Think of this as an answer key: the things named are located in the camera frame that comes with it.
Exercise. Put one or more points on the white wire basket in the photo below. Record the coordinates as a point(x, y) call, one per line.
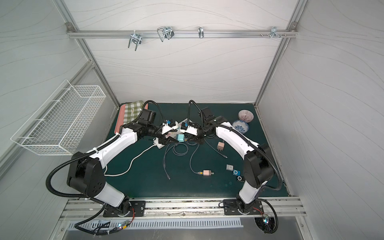
point(59, 124)

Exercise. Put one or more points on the teal USB charger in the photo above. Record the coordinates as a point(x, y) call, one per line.
point(181, 138)

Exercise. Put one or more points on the white colourful power strip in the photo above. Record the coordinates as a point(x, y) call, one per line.
point(173, 134)

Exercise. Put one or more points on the aluminium front rail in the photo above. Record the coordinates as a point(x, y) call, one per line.
point(214, 208)

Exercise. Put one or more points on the pink tray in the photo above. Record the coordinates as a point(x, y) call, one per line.
point(119, 120)

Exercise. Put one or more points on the pink striped bowl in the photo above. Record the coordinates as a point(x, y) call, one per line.
point(246, 116)

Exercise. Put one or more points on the pink charger near front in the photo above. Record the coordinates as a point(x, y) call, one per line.
point(207, 173)

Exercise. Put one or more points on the blue patterned bowl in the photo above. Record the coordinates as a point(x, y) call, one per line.
point(241, 126)

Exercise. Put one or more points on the blue mp3 player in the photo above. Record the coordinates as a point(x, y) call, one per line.
point(236, 173)

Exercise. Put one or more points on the green checkered cloth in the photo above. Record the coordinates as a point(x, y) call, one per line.
point(131, 111)

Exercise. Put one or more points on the pink charger near bowls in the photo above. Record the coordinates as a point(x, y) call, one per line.
point(220, 146)

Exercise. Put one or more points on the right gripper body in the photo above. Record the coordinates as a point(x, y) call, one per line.
point(190, 137)

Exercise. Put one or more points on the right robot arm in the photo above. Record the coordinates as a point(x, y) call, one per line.
point(260, 171)

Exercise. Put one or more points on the metal crossbar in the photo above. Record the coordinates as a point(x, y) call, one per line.
point(199, 33)

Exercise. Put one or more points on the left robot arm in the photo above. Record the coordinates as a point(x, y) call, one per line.
point(86, 173)

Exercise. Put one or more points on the silver mp3 player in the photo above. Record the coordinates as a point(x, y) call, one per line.
point(229, 167)

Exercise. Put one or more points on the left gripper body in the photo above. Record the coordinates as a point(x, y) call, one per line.
point(167, 138)

